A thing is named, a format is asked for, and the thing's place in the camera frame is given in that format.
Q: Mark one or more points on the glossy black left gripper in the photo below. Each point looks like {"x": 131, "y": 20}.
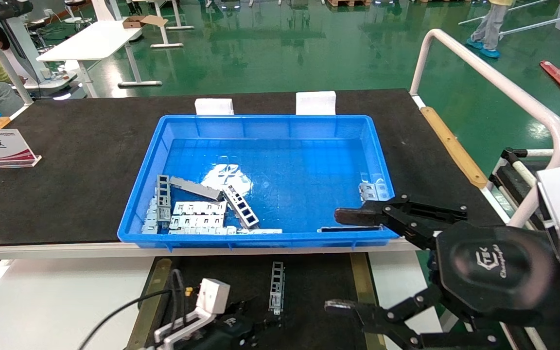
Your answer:
{"x": 231, "y": 335}

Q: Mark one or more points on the glossy black right gripper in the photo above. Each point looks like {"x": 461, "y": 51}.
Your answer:
{"x": 498, "y": 272}

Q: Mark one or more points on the grey ladder-shaped metal part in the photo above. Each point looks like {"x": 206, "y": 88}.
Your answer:
{"x": 271, "y": 291}

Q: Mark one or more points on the grey ladder-shaped part square windows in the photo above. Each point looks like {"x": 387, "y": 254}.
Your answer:
{"x": 226, "y": 188}

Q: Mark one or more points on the narrow grey ladder part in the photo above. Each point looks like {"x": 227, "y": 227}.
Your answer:
{"x": 159, "y": 194}

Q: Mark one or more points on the dark thin metal strip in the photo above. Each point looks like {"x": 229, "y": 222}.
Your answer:
{"x": 348, "y": 229}

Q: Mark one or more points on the long thin grey strip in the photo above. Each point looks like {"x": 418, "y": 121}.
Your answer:
{"x": 260, "y": 231}

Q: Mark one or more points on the stack of grey metal brackets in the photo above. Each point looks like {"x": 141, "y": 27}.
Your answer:
{"x": 375, "y": 190}

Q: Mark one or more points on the grey slotted metal plate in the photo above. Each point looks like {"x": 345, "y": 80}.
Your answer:
{"x": 197, "y": 224}
{"x": 200, "y": 208}

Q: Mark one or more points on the long wooden edge strip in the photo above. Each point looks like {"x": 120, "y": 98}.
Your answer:
{"x": 455, "y": 146}

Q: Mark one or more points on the stack of small grey clips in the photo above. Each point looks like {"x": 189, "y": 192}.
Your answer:
{"x": 151, "y": 223}

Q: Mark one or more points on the flat grey metal bar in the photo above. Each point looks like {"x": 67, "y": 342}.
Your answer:
{"x": 195, "y": 188}

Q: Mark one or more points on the blue plastic bin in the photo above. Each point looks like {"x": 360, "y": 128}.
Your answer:
{"x": 285, "y": 160}

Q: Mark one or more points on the white cart railing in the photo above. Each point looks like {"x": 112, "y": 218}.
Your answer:
{"x": 503, "y": 85}

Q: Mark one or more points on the red floor object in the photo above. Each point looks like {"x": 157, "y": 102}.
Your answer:
{"x": 559, "y": 75}

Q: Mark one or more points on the walking person in grey trousers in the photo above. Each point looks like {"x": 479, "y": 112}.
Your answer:
{"x": 491, "y": 24}

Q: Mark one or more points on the white metal bar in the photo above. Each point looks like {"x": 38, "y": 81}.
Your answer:
{"x": 533, "y": 7}
{"x": 533, "y": 26}

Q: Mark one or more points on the wooden pallet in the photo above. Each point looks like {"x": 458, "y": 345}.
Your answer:
{"x": 348, "y": 3}

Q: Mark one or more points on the white desk with metal legs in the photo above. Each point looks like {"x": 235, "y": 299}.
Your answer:
{"x": 90, "y": 41}
{"x": 167, "y": 45}

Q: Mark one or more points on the cardboard box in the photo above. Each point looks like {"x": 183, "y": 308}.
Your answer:
{"x": 136, "y": 21}

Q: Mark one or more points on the grey cart railing near sign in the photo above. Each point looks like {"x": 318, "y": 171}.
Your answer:
{"x": 22, "y": 91}

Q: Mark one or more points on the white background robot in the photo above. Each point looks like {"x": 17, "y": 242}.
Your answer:
{"x": 22, "y": 48}

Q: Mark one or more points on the black round stool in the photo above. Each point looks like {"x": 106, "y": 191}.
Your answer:
{"x": 72, "y": 6}

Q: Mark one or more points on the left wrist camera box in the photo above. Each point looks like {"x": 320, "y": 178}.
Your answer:
{"x": 213, "y": 296}

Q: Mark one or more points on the black trolley frame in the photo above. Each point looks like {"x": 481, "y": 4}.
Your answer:
{"x": 501, "y": 182}

